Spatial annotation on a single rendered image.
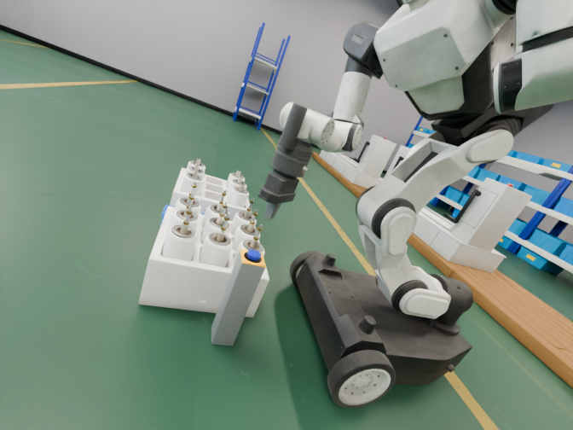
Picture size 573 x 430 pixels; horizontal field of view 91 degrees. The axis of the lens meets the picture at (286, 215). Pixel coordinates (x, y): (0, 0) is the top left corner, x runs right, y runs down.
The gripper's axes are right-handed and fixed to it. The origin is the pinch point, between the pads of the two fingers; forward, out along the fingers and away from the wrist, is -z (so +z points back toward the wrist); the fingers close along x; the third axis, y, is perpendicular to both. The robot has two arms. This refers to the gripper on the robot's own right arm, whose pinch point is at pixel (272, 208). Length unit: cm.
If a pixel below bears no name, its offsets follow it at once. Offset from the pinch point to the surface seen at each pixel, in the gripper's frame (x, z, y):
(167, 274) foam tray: 8.7, -33.8, -21.2
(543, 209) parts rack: -475, 27, 158
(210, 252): -1.7, -25.6, -16.3
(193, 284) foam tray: 2.4, -36.2, -15.3
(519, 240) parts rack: -475, -26, 158
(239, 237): -18.3, -24.8, -18.6
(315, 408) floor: -4, -47, 35
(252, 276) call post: 1.7, -20.1, 3.1
